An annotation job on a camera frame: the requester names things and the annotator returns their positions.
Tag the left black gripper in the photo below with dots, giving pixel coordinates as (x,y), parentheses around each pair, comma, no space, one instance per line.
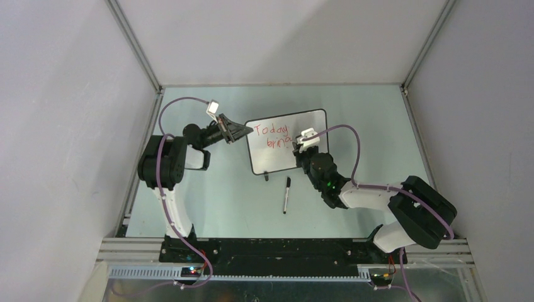
(230,131)

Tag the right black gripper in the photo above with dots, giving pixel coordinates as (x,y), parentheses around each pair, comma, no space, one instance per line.
(299,155)

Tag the white board black frame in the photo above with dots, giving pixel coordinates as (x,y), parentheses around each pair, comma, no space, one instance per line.
(270,143)

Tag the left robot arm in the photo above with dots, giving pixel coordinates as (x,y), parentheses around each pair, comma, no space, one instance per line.
(166,158)

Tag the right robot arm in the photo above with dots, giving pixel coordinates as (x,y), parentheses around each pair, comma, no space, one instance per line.
(422,215)

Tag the black whiteboard marker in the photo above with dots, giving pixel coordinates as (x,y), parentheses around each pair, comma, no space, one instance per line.
(286,196)

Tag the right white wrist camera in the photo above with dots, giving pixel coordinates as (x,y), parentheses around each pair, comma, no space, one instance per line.
(307,138)

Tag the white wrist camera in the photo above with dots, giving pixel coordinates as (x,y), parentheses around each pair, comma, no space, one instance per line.
(212,108)
(307,138)

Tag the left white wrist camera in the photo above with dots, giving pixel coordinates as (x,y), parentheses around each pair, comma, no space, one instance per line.
(212,108)

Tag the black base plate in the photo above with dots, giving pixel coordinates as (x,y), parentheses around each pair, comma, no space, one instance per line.
(278,256)

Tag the aluminium frame rail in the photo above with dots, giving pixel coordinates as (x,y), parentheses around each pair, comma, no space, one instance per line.
(131,38)

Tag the grey cable duct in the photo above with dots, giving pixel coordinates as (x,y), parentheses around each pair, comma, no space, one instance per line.
(179,273)

